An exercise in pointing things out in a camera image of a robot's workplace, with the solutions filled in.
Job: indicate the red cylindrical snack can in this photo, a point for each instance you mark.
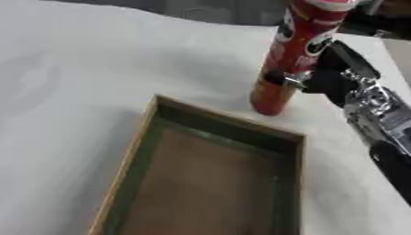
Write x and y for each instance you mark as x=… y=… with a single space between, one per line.
x=291 y=58

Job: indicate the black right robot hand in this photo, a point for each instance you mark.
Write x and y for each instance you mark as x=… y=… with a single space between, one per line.
x=334 y=76

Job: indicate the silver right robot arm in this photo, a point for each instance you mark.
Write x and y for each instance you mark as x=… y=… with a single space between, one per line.
x=382 y=128

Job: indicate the open cardboard box green inside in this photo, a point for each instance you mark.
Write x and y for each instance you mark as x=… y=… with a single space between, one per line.
x=209 y=171

